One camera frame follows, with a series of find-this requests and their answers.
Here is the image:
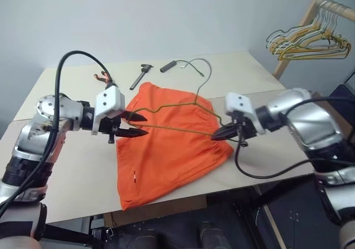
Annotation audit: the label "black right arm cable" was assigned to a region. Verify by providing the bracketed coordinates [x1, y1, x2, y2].
[234, 96, 355, 180]

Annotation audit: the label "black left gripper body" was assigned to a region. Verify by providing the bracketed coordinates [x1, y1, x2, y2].
[98, 110, 125, 144]

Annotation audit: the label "orange and black pliers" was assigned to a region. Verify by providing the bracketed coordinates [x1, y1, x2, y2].
[93, 70, 117, 86]

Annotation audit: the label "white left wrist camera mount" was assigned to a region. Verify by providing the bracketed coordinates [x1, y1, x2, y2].
[91, 85, 126, 135]

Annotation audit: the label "bunch of hangers on rack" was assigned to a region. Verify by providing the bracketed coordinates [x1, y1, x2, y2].
[277, 10, 351, 62]

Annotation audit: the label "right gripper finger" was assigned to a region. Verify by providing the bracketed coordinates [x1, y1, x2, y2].
[213, 123, 237, 138]
[212, 131, 236, 142]

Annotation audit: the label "black equipment case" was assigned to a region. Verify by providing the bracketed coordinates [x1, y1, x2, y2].
[257, 175, 342, 249]

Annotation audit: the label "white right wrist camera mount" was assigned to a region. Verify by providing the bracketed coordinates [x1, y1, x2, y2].
[224, 92, 266, 135]

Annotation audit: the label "black adapter with short cable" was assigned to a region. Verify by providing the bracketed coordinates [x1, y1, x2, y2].
[160, 60, 205, 77]

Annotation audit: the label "orange shorts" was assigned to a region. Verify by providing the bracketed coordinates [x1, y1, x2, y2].
[115, 82, 235, 211]

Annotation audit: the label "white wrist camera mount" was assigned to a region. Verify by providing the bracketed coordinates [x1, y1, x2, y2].
[91, 85, 126, 135]
[224, 92, 266, 135]

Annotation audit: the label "olive wire hanger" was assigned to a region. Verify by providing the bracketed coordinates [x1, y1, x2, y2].
[128, 58, 242, 143]

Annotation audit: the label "dark rounded shape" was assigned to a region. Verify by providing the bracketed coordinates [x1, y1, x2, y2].
[197, 220, 222, 249]

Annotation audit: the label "dark furniture panel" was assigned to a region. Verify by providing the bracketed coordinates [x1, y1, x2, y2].
[336, 75, 355, 101]

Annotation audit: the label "white wire hanger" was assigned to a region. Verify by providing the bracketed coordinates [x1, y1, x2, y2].
[267, 6, 331, 50]

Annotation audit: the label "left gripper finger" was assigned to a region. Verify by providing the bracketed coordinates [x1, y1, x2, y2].
[121, 110, 147, 122]
[115, 127, 149, 138]

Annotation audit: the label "dark green wire hanger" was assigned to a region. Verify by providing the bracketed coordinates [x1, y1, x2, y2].
[265, 9, 338, 53]

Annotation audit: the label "wooden clothes rack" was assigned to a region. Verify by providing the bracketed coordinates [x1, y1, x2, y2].
[273, 0, 353, 80]

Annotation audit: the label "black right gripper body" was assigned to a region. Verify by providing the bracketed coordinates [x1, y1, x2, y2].
[231, 111, 257, 148]

